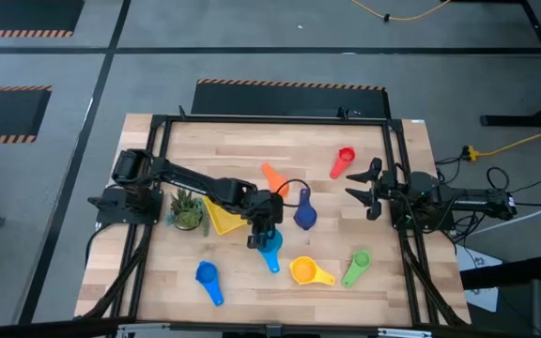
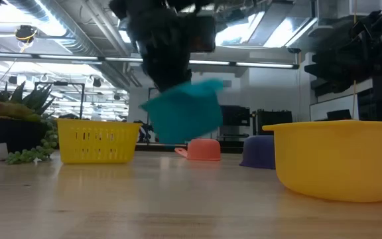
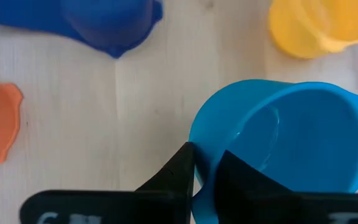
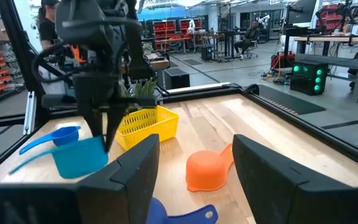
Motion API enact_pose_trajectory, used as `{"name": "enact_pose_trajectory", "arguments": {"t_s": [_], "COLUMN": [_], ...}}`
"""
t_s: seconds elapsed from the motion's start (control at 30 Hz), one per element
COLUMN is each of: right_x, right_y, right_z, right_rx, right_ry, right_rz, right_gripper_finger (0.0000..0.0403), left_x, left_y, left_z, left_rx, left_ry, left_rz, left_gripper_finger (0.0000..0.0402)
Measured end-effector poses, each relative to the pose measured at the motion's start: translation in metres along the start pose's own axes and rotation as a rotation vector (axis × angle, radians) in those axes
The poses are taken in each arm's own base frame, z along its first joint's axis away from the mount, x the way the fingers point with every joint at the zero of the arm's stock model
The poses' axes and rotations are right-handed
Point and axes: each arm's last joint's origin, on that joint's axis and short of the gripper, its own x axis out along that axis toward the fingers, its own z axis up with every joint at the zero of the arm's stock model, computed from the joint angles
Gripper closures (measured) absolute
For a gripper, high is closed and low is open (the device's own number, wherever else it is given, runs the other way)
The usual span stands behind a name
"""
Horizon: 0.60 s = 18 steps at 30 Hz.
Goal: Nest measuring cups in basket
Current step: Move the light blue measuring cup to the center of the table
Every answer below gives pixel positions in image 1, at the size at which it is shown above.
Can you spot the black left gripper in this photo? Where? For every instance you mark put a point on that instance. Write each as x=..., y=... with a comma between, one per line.
x=268, y=211

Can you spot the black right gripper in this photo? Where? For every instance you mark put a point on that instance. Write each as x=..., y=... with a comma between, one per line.
x=390, y=188

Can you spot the teal measuring cup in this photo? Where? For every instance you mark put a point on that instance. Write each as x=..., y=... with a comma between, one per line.
x=270, y=256

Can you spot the red measuring cup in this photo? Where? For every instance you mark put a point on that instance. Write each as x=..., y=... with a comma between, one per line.
x=345, y=155

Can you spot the navy purple measuring cup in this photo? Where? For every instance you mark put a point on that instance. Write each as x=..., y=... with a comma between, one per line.
x=304, y=216

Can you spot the yellow measuring cup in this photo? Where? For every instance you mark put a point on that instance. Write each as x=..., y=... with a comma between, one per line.
x=304, y=271

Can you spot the orange measuring cup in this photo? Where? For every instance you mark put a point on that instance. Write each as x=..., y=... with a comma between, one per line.
x=275, y=180

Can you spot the blue measuring cup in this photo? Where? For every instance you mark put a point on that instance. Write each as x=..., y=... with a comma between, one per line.
x=207, y=274

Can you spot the green measuring cup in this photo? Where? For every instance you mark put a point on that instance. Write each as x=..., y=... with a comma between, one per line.
x=360, y=260

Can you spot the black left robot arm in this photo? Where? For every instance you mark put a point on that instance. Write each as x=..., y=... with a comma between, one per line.
x=190, y=180

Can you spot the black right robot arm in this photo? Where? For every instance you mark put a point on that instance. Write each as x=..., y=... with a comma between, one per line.
x=477, y=199

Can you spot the yellow plastic basket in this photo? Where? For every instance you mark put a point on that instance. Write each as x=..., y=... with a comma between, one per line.
x=223, y=220

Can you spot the potted green succulent plant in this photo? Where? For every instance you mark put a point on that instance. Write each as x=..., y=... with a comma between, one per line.
x=187, y=213

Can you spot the black hazard-striped floor mat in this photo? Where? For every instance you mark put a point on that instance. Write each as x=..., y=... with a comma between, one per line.
x=289, y=101
x=21, y=16
x=3, y=112

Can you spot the white sheet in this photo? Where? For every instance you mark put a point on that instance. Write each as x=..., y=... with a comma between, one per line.
x=482, y=291

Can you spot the black table leg stand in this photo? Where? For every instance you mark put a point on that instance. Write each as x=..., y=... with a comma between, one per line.
x=524, y=120

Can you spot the black aluminium table frame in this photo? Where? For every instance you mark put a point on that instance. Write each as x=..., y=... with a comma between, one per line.
x=275, y=120

